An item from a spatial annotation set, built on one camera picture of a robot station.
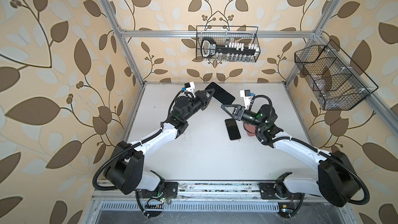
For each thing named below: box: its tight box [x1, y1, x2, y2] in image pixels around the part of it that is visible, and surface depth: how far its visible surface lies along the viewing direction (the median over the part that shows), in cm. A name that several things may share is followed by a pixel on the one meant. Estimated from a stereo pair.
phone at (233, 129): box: [224, 118, 241, 141], surface depth 96 cm
